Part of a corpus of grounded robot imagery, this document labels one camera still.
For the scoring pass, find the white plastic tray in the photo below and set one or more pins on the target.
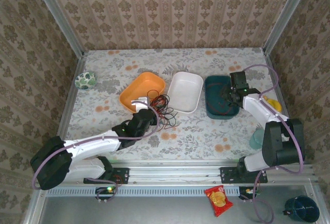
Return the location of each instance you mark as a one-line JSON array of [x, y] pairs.
[[185, 90]]

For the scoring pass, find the green leaf pattern bowl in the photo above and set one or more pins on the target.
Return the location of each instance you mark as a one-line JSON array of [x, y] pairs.
[[85, 80]]

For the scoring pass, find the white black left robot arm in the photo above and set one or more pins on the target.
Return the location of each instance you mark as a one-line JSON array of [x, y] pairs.
[[85, 145]]

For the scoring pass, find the orange plastic tray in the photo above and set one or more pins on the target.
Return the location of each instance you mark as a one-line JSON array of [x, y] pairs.
[[144, 87]]

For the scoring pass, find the red snack bag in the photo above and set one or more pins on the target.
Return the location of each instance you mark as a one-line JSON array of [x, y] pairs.
[[218, 200]]

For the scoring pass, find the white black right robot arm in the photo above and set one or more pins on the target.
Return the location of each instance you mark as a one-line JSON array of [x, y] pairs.
[[260, 108]]

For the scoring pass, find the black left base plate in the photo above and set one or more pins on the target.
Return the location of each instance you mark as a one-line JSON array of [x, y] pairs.
[[121, 176]]

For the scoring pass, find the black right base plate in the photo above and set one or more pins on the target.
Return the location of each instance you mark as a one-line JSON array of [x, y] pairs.
[[228, 175]]

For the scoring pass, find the yellow toy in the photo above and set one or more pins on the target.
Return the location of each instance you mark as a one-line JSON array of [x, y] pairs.
[[274, 104]]

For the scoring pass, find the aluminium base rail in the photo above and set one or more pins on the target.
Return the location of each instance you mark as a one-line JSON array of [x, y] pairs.
[[175, 172]]

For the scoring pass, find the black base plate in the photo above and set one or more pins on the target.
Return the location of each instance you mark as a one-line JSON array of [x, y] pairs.
[[228, 175], [121, 176]]

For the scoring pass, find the aluminium frame post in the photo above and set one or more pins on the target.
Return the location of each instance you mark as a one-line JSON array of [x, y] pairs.
[[59, 18], [286, 18]]

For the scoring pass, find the light teal cup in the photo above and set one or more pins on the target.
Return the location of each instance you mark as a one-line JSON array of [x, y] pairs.
[[256, 140]]

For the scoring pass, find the dark teal plastic tray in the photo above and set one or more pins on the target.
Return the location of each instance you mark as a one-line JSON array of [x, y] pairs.
[[214, 105]]

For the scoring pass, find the dark blue mug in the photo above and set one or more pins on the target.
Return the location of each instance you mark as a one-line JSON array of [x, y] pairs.
[[303, 209]]

